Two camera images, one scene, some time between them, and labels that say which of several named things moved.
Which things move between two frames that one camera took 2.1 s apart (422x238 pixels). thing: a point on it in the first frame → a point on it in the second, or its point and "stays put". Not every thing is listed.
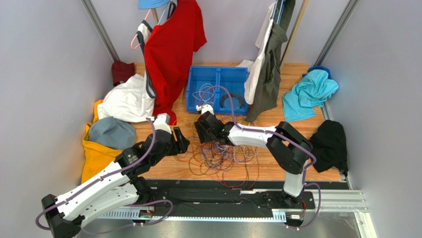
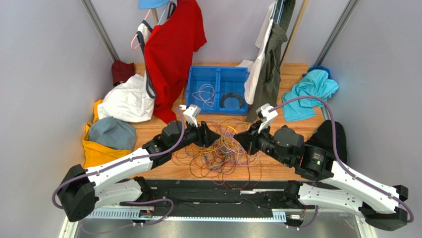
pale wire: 206,93 stays put
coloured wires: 232,165 stays put
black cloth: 328,150 stays put
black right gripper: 207,127 → 250,139
